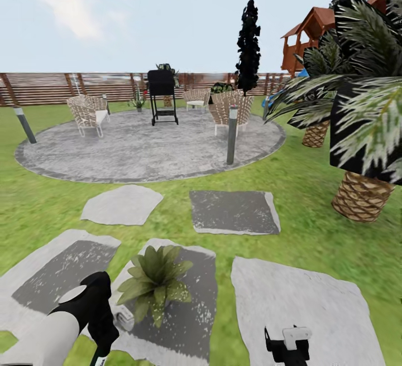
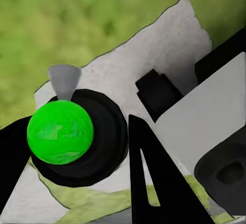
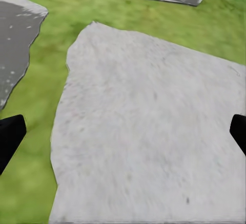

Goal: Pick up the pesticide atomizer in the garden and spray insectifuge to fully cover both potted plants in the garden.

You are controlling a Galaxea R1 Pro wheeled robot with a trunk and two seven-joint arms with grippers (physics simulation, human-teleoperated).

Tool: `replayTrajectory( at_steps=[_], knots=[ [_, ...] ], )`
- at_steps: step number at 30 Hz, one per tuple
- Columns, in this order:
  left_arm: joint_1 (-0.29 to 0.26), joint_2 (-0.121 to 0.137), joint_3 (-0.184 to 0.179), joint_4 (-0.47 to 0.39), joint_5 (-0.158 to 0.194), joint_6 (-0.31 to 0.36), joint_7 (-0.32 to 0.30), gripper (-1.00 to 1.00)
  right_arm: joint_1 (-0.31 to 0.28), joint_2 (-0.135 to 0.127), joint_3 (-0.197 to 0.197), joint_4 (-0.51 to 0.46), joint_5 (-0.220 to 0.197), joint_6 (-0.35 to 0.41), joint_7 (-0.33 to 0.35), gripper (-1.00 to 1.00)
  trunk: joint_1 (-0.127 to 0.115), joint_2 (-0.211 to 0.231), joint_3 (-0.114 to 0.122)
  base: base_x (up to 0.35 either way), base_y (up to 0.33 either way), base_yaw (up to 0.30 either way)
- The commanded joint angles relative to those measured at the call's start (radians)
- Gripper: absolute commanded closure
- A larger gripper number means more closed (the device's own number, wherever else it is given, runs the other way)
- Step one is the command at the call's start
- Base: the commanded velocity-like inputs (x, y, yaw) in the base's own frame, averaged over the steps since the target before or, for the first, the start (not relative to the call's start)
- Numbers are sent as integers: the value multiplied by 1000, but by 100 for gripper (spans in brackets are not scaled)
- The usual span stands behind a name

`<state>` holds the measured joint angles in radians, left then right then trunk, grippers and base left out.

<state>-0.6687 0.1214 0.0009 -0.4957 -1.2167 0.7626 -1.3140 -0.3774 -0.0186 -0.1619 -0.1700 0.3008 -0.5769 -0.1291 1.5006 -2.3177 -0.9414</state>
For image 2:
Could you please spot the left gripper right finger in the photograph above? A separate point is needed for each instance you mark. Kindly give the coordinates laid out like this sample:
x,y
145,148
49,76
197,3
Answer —
x,y
178,202

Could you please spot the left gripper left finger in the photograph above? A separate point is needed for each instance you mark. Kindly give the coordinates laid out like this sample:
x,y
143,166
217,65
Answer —
x,y
14,155

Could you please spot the insectifuge atomizer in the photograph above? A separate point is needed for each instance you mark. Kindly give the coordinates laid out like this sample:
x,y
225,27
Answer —
x,y
80,136

